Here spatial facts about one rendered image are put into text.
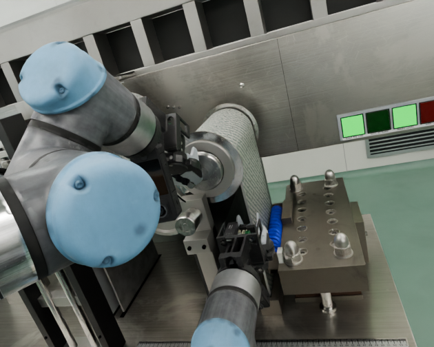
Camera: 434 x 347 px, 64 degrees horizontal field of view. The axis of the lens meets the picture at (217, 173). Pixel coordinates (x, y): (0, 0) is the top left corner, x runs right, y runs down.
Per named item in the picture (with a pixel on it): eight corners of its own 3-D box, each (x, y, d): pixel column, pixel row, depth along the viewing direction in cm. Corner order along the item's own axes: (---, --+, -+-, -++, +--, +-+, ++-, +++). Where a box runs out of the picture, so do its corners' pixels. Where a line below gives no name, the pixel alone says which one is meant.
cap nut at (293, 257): (284, 266, 68) (280, 247, 67) (284, 255, 72) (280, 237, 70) (303, 265, 67) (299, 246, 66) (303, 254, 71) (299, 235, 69)
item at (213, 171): (230, 175, 64) (202, 197, 67) (231, 171, 66) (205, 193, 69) (201, 146, 63) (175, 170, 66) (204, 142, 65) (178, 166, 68)
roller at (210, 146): (185, 201, 70) (167, 148, 66) (214, 156, 93) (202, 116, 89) (240, 192, 66) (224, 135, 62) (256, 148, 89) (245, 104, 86)
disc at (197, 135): (182, 208, 71) (158, 140, 67) (182, 206, 72) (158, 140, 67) (251, 197, 67) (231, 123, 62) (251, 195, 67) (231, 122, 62)
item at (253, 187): (260, 262, 73) (240, 183, 67) (269, 208, 94) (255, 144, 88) (262, 261, 73) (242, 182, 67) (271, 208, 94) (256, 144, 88)
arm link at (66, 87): (-4, 104, 34) (34, 28, 35) (75, 144, 44) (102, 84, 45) (52, 120, 31) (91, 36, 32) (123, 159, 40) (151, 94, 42)
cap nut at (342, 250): (334, 259, 66) (331, 239, 65) (332, 248, 70) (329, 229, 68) (354, 258, 65) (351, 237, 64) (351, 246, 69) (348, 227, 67)
